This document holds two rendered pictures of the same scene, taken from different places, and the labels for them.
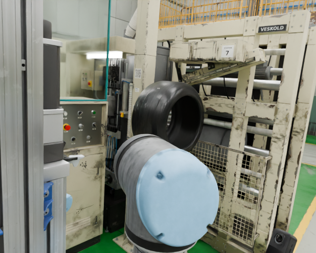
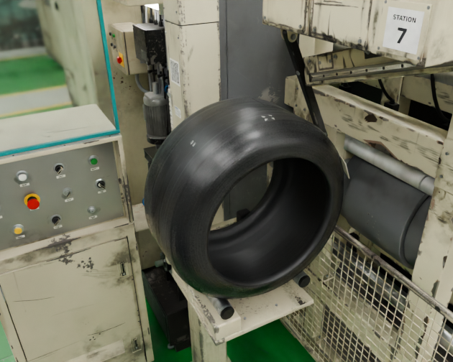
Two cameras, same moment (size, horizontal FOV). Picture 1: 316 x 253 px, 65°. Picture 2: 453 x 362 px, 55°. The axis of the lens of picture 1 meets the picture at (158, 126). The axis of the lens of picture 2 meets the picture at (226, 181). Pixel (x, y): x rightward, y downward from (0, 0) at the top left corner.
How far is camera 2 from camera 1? 0.99 m
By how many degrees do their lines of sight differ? 26
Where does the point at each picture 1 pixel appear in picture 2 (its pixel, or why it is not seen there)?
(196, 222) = not seen: outside the picture
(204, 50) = (339, 12)
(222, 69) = (403, 67)
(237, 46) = (435, 18)
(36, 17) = not seen: outside the picture
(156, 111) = (175, 217)
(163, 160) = not seen: outside the picture
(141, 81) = (182, 95)
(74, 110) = (44, 164)
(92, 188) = (115, 299)
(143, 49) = (175, 11)
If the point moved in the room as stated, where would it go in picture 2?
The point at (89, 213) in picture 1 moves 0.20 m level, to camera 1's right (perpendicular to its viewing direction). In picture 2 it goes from (117, 336) to (157, 347)
